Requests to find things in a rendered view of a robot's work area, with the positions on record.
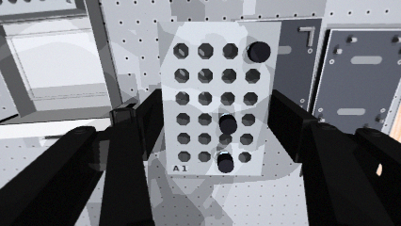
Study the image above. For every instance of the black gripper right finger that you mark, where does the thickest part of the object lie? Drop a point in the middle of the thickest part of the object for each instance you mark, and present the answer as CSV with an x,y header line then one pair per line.
x,y
339,169

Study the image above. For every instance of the grey perforated block with holes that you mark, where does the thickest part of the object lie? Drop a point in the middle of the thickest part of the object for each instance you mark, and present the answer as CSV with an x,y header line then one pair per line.
x,y
26,9
206,72

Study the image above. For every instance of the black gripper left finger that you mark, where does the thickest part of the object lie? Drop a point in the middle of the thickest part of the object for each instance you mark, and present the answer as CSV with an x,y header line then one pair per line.
x,y
50,191

